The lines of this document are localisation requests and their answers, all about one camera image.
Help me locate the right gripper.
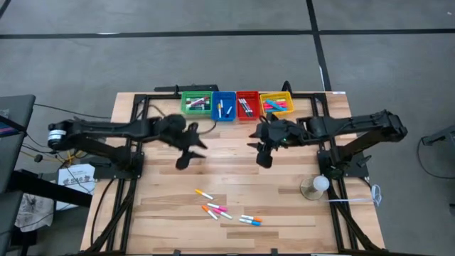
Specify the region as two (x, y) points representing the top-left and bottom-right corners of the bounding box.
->
(247, 119), (306, 169)

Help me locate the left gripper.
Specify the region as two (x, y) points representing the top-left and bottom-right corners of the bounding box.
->
(155, 113), (210, 171)

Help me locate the pink Expo marker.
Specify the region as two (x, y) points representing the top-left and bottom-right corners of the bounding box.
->
(188, 96), (211, 107)

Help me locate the white marker pink cap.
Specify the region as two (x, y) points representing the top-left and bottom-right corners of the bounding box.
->
(206, 202), (229, 213)
(213, 208), (234, 220)

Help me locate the red plastic basket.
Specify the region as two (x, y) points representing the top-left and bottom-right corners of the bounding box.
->
(235, 90), (262, 122)

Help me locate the green plastic basket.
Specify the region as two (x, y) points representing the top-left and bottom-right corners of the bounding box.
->
(179, 91), (213, 117)

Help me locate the yellow plastic basket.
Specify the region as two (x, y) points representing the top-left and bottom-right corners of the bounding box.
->
(258, 91), (295, 118)

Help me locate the blue plastic basket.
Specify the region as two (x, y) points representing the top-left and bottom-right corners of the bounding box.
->
(210, 90), (237, 122)

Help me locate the black bar at table edge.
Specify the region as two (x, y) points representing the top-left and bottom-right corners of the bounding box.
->
(153, 84), (220, 93)

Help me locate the white bulb lamp round base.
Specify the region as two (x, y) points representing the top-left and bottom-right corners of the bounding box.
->
(299, 174), (331, 201)

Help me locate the printed paper sheet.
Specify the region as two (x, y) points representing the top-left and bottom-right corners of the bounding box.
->
(55, 163), (97, 211)

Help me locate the black side table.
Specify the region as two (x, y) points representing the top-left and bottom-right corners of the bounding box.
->
(0, 169), (93, 256)

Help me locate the white cloth bag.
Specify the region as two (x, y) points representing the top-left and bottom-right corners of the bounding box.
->
(14, 193), (46, 233)

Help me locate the grey cabinet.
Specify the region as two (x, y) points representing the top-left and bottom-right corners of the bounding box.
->
(0, 94), (36, 195)

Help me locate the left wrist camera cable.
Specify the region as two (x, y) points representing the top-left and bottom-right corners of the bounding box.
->
(196, 119), (218, 136)

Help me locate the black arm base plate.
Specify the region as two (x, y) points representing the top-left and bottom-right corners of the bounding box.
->
(316, 149), (370, 179)
(92, 152), (144, 181)

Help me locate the white lamp cable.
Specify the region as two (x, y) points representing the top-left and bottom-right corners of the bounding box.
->
(321, 183), (383, 208)

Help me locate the yellow cable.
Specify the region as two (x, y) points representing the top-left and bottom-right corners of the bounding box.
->
(19, 149), (88, 166)

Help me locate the black power cable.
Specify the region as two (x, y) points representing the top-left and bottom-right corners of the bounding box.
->
(90, 176), (118, 248)

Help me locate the black floor cable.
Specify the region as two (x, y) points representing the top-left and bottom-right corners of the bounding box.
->
(415, 137), (455, 181)
(33, 102), (113, 120)

